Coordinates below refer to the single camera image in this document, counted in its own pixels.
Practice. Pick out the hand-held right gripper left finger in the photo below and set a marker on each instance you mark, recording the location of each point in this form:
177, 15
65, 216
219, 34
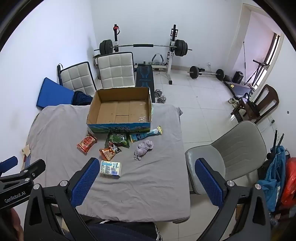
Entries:
85, 183

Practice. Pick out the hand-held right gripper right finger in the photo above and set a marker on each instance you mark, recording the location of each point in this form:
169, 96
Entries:
209, 183

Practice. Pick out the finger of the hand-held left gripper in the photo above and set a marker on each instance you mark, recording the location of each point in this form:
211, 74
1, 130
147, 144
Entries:
8, 163
34, 168

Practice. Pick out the white green small box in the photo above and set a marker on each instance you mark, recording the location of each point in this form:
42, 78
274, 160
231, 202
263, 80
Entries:
111, 168

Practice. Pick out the orange snack packet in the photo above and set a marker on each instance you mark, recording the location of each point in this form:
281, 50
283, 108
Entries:
107, 153

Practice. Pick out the red snack packet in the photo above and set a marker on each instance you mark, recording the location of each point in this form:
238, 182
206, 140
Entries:
86, 142

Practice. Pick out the green snack packet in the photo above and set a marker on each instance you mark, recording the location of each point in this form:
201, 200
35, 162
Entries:
118, 139

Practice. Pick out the grey cloth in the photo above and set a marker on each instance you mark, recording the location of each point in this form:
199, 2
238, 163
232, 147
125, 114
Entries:
143, 148

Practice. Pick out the long blue snack packet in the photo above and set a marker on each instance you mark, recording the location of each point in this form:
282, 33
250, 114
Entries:
143, 135

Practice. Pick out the cardboard box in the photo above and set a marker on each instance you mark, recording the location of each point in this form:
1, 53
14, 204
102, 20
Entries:
120, 111

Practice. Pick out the person's left forearm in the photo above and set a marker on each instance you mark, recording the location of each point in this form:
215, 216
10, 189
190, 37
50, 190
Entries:
10, 223

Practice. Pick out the tan paper scrap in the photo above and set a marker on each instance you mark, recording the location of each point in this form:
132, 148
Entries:
26, 150

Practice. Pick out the grey office chair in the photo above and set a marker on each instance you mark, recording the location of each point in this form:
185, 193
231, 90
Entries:
235, 148

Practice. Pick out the grey tablecloth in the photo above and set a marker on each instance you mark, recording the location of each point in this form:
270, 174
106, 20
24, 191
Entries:
150, 185

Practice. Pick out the person's dark pants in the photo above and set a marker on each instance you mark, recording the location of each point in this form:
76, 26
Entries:
120, 231

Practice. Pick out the blue jacket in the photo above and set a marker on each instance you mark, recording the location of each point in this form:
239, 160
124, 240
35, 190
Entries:
274, 180

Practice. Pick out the blue foam mat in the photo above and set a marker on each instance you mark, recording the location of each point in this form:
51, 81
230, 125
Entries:
54, 95

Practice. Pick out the black tripod poles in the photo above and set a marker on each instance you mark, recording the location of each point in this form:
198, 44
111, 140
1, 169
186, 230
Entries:
275, 143

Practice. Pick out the red bag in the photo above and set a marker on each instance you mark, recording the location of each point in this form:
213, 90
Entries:
290, 185

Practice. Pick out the white shoe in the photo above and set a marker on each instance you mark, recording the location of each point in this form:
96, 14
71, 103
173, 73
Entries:
235, 104
230, 100

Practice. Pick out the dark blue garment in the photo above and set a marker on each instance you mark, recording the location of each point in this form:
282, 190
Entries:
81, 98

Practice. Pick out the chrome dumbbell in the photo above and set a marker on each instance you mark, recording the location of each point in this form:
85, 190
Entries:
161, 99
158, 92

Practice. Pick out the white padded chair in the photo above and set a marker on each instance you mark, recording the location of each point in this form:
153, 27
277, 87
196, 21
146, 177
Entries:
115, 69
76, 78

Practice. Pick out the blue black bar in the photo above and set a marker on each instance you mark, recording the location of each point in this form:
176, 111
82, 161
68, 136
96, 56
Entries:
59, 71

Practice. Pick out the black treadmill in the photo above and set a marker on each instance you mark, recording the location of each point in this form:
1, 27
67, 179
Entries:
240, 88

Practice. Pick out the dark wooden chair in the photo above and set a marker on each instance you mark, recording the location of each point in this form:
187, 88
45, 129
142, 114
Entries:
268, 97

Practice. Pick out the short barbell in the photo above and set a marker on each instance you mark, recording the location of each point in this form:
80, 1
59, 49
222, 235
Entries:
208, 73

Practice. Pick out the black speaker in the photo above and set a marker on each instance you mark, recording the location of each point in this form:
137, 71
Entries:
238, 77

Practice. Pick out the black weight bench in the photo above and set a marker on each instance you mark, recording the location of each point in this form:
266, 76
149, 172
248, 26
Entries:
144, 78

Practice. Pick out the white barbell rack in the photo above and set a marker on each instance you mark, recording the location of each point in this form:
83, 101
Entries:
170, 64

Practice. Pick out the black upright pole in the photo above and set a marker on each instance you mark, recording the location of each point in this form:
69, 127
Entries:
244, 62

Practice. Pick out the barbell with black plates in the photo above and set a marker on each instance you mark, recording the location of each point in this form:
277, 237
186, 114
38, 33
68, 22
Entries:
143, 45

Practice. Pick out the grey sit-up frame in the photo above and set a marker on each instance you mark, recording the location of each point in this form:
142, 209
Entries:
159, 55

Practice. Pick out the window frame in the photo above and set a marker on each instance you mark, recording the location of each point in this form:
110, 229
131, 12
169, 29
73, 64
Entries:
274, 51

